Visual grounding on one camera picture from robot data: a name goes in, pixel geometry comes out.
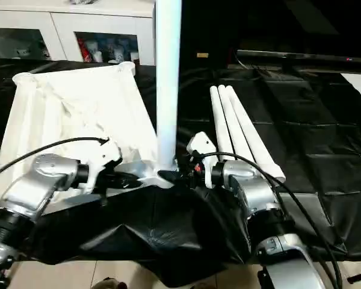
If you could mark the white jar behind glass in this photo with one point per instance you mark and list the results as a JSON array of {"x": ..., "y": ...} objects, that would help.
[{"x": 134, "y": 56}]

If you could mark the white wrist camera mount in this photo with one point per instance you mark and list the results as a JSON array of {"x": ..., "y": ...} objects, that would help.
[
  {"x": 203, "y": 143},
  {"x": 105, "y": 156}
]

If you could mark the small yellow label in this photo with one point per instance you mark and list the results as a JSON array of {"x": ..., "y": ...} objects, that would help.
[{"x": 202, "y": 55}]

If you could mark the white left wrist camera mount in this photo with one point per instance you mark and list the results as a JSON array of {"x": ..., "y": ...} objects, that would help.
[{"x": 105, "y": 156}]

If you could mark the patterned bowl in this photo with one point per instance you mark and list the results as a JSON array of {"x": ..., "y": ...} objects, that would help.
[{"x": 79, "y": 1}]

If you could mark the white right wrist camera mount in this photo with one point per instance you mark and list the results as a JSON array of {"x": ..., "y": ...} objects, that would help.
[{"x": 203, "y": 143}]

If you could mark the white bottle behind glass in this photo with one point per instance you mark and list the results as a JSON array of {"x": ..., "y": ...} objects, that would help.
[{"x": 97, "y": 56}]

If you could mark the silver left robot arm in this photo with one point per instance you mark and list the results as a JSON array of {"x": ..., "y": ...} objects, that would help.
[{"x": 39, "y": 180}]

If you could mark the white plastic table top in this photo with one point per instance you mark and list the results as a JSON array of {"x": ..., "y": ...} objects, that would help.
[{"x": 78, "y": 105}]

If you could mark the long black bar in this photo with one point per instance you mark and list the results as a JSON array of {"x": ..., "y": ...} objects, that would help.
[{"x": 288, "y": 55}]

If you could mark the red packet behind glass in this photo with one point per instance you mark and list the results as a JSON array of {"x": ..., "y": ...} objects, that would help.
[{"x": 85, "y": 51}]

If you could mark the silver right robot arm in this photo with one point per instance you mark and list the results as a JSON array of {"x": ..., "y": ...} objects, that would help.
[{"x": 252, "y": 186}]

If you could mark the dark robot foot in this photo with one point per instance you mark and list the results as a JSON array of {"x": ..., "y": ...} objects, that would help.
[{"x": 109, "y": 283}]

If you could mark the white glass-door cabinet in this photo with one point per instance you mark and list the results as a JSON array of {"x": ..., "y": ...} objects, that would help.
[{"x": 63, "y": 21}]

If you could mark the white plastic table leg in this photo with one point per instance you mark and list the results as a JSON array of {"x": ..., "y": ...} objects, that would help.
[
  {"x": 221, "y": 120},
  {"x": 168, "y": 75},
  {"x": 232, "y": 120},
  {"x": 246, "y": 120}
]

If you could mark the black work mat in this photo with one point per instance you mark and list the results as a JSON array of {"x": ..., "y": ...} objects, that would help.
[{"x": 288, "y": 150}]

